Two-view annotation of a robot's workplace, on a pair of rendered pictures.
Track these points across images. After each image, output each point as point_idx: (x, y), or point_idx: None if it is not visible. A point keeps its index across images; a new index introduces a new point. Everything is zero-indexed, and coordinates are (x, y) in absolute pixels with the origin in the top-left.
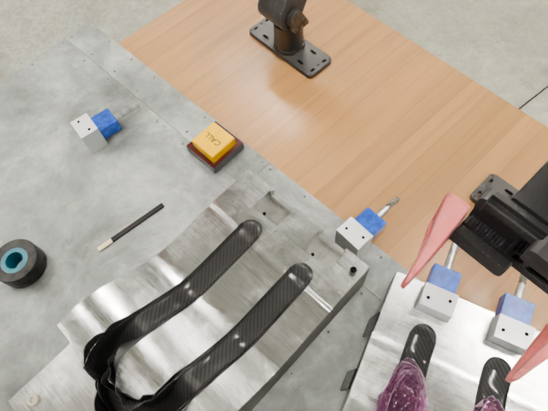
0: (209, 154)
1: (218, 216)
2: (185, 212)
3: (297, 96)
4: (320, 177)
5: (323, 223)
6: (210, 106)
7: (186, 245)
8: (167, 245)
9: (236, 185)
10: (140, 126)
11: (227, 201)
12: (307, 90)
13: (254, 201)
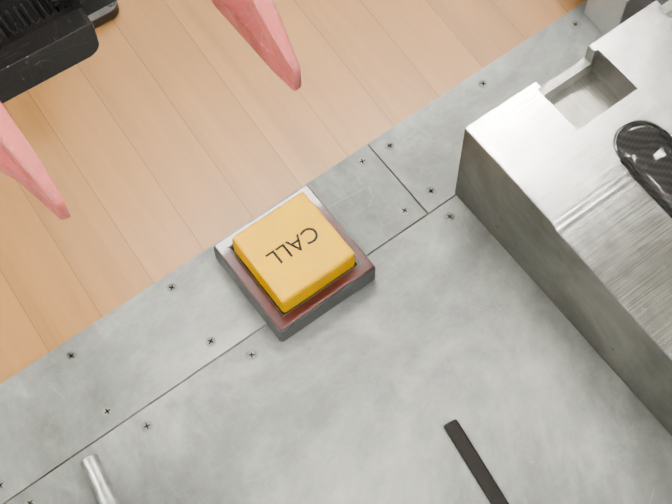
0: (343, 257)
1: (592, 214)
2: (482, 366)
3: (169, 51)
4: (433, 42)
5: (560, 58)
6: (133, 269)
7: (665, 298)
8: (575, 419)
9: (510, 159)
10: (152, 478)
11: (553, 186)
12: (154, 26)
13: (562, 125)
